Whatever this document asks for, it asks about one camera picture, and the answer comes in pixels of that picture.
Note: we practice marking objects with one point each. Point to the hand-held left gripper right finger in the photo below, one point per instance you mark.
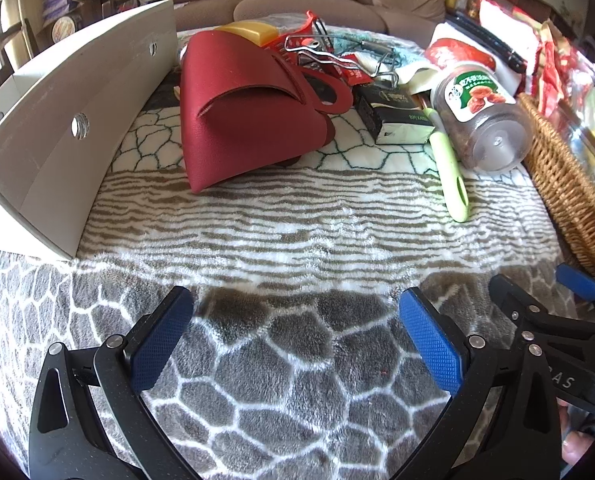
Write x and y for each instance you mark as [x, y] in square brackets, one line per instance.
[430, 340]

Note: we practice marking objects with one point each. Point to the person's right hand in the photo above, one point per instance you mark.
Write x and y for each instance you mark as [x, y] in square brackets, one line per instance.
[576, 447]

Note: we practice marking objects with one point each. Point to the teal patterned knit cloth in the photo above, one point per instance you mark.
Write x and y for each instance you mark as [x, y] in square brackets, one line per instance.
[402, 55]

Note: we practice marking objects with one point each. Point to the black remote control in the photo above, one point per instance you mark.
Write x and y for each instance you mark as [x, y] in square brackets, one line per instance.
[487, 40]

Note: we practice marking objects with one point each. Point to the red wrapped bundle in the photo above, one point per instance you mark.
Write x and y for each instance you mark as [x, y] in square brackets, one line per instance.
[457, 52]

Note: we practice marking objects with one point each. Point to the small red snack packet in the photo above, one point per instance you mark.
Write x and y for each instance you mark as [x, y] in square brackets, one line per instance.
[355, 75]

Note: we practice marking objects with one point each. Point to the grey white printed blanket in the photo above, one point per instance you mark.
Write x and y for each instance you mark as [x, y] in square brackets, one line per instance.
[297, 240]

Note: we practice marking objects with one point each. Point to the red leather bag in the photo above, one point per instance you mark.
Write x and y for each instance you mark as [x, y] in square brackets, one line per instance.
[237, 125]

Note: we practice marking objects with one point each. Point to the dark wooden chair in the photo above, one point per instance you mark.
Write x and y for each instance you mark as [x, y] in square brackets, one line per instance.
[7, 35]

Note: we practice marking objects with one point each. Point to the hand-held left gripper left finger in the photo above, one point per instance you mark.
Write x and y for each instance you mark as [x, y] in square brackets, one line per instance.
[162, 340]

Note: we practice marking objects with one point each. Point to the red plastic grater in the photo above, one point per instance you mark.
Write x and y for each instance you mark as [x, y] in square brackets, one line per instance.
[311, 22]

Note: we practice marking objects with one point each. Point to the white flat box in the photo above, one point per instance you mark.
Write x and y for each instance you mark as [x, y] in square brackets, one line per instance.
[507, 77]

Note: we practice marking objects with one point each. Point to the cream plastic pouch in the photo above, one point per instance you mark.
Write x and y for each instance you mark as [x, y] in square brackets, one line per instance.
[420, 80]

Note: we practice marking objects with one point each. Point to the clear plastic jar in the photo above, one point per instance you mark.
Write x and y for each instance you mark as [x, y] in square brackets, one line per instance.
[477, 125]

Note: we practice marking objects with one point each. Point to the clear plastic bag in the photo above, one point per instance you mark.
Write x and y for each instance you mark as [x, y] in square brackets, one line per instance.
[285, 17]

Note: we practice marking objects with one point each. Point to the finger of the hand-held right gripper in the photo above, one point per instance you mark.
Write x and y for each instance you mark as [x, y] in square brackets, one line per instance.
[517, 305]
[577, 281]

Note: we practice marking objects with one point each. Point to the yellow plastic case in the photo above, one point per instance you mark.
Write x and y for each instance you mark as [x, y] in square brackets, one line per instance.
[250, 32]

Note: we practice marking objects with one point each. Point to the black carton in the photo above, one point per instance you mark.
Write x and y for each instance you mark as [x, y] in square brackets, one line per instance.
[392, 102]

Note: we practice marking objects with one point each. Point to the stack of purple boxes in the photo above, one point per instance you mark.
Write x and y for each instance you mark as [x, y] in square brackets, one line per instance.
[60, 2]

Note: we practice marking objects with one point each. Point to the clear glass jar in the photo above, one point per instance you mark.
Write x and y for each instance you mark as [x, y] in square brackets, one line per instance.
[580, 135]

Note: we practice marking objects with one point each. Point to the wicker basket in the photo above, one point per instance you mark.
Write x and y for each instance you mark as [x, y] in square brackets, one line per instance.
[557, 185]

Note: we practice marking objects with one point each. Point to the pile of red snack packets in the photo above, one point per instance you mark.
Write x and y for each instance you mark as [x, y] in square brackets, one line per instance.
[552, 55]

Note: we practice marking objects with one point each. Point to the white cardboard box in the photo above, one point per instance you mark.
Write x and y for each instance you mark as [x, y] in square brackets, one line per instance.
[52, 160]

